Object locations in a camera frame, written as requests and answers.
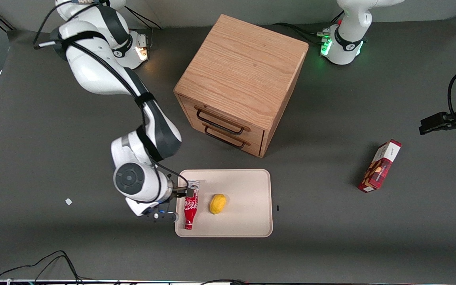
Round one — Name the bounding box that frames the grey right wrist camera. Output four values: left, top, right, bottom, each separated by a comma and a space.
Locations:
140, 211, 179, 223

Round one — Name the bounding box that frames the wooden drawer front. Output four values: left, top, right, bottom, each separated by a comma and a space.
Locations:
188, 119, 264, 157
177, 95, 266, 146

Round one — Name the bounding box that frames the red coke bottle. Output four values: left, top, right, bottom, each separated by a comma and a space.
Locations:
184, 180, 201, 230

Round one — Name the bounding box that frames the yellow lemon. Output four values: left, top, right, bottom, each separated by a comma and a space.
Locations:
209, 194, 228, 215

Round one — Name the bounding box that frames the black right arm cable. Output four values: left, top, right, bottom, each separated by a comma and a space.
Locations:
34, 0, 191, 194

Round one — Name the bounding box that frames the red snack box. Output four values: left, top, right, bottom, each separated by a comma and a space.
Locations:
357, 139, 403, 193

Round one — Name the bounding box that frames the black left base cable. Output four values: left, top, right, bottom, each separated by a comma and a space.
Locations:
272, 12, 345, 45

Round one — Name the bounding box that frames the wooden drawer cabinet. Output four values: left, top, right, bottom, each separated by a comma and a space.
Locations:
173, 14, 309, 158

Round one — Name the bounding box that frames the beige plastic tray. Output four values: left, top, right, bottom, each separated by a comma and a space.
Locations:
175, 169, 273, 238

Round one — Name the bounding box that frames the black floor cable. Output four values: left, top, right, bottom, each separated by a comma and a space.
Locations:
34, 255, 90, 284
0, 250, 79, 284
200, 279, 248, 285

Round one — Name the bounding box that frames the black metal drawer handle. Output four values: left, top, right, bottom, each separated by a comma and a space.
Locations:
204, 126, 247, 149
196, 109, 245, 135

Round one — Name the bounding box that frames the black right base cable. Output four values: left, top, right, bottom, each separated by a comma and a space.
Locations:
127, 6, 163, 30
133, 22, 153, 51

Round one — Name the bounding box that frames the black base cable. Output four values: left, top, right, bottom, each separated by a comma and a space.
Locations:
127, 6, 163, 30
133, 22, 153, 51
272, 12, 345, 45

